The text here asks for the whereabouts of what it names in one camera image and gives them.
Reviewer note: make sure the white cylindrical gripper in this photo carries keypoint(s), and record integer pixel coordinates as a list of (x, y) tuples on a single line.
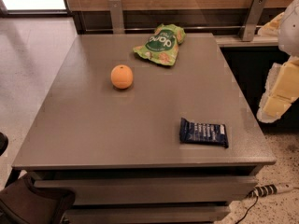
[(290, 32)]

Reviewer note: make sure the blue rxbar blueberry wrapper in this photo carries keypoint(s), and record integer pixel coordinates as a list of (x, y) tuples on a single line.
[(203, 134)]

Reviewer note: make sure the green rice chip bag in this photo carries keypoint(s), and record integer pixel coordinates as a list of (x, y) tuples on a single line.
[(161, 47)]

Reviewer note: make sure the white power strip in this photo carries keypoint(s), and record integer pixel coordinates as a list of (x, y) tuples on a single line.
[(271, 189)]

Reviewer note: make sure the orange fruit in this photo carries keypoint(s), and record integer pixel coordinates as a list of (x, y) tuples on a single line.
[(121, 76)]

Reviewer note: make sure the upper grey drawer front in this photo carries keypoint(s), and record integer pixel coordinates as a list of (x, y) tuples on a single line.
[(155, 190)]

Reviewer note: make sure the grey drawer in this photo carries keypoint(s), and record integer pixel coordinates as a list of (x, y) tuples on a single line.
[(148, 215), (155, 190)]

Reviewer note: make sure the lower grey drawer front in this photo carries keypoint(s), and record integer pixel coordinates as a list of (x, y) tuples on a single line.
[(148, 215)]

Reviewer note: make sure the dark brown chair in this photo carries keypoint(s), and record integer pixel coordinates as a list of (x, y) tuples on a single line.
[(22, 203)]

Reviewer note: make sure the right metal wall bracket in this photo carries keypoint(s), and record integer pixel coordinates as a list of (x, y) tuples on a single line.
[(247, 31)]

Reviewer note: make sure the metal wall bracket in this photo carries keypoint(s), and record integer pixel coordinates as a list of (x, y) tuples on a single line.
[(116, 15), (247, 31)]

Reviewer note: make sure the horizontal metal rail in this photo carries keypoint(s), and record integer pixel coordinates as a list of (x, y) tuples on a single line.
[(217, 30)]

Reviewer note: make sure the left metal wall bracket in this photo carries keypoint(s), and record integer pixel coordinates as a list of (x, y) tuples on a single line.
[(116, 15)]

